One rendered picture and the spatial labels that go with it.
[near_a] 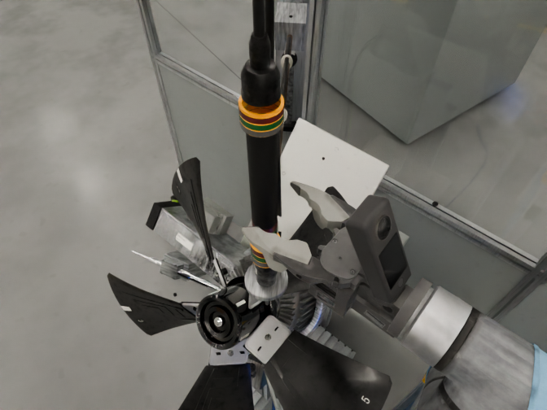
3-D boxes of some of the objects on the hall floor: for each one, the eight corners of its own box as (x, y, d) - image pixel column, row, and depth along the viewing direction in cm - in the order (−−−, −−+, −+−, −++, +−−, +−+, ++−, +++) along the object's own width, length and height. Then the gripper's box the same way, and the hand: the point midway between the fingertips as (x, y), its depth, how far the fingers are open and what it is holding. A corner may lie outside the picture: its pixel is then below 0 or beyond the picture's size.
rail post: (379, 421, 186) (432, 370, 124) (387, 428, 185) (445, 379, 123) (374, 429, 185) (426, 381, 123) (382, 436, 183) (439, 390, 121)
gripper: (369, 378, 46) (230, 269, 54) (432, 284, 53) (300, 200, 61) (387, 353, 39) (224, 233, 47) (456, 248, 46) (304, 159, 54)
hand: (273, 205), depth 51 cm, fingers open, 8 cm apart
